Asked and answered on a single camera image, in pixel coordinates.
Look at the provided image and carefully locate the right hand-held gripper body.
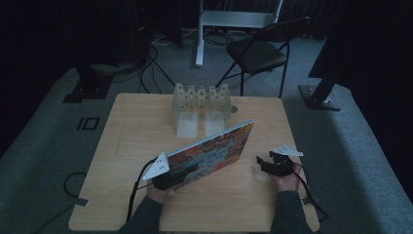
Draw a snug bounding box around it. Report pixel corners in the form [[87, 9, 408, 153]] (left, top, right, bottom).
[[262, 144, 305, 178]]

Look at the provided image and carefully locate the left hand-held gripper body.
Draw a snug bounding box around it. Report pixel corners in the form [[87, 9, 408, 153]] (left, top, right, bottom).
[[141, 151, 189, 192]]

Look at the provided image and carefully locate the colourful picture book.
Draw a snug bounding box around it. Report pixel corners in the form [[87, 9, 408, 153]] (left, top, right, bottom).
[[165, 118, 255, 191]]

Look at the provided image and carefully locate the person's right hand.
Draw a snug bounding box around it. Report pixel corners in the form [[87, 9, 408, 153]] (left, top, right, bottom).
[[275, 163, 304, 193]]

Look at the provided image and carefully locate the person's left hand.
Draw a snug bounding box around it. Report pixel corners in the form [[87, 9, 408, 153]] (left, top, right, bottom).
[[145, 183, 173, 206]]

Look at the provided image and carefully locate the translucent expandable book rack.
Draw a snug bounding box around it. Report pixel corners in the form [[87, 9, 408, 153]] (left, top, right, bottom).
[[170, 82, 233, 139]]

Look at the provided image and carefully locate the black folding chair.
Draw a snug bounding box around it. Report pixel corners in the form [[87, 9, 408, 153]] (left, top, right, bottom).
[[215, 16, 312, 98]]

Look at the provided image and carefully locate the left hand-held gripper cable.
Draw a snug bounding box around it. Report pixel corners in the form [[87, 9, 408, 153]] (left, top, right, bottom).
[[126, 157, 159, 222]]

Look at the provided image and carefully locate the hand-held gripper cable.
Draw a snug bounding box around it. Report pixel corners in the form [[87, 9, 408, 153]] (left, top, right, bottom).
[[126, 157, 159, 222], [291, 161, 330, 222]]

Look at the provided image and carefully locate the right hand-held gripper cable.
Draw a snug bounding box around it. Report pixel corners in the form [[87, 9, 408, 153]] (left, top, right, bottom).
[[291, 161, 330, 222]]

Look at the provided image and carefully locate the black stand with base plate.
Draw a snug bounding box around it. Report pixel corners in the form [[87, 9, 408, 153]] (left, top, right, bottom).
[[298, 55, 346, 112], [61, 61, 115, 104]]

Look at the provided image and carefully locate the bundle of black floor cables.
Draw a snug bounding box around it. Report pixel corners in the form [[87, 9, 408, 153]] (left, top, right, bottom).
[[113, 30, 178, 96]]

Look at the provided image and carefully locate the white metal desk frame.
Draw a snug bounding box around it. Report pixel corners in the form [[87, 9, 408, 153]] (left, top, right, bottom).
[[194, 0, 284, 68]]

